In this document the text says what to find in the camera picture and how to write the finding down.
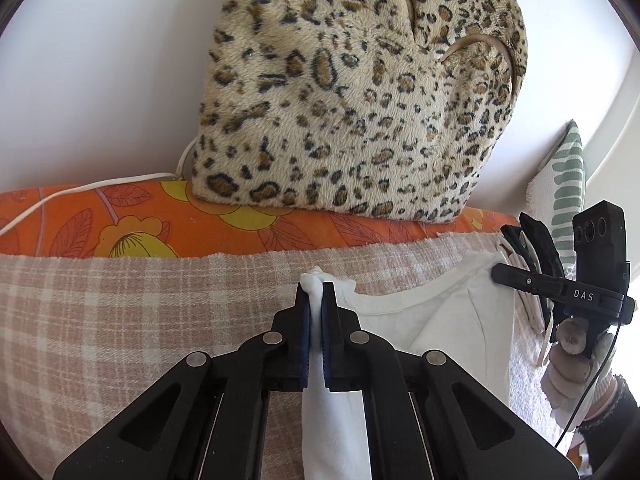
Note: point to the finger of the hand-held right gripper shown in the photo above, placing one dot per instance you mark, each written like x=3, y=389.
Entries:
x=525, y=280

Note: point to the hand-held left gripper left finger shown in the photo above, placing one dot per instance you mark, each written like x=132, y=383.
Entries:
x=304, y=340

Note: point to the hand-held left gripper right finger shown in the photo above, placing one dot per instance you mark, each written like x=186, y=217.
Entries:
x=329, y=340

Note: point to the person's right hand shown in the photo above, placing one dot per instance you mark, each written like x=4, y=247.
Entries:
x=570, y=375

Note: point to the black folded garment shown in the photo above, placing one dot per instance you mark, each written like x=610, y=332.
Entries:
x=539, y=240

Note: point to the green leaf print cushion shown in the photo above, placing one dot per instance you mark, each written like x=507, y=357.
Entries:
x=565, y=185

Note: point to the orange floral sheet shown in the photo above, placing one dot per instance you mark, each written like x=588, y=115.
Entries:
x=200, y=230

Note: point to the pink checked blanket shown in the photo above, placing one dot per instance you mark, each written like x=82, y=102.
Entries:
x=125, y=310

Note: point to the leopard print pillow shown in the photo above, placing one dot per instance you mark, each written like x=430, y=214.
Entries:
x=350, y=110

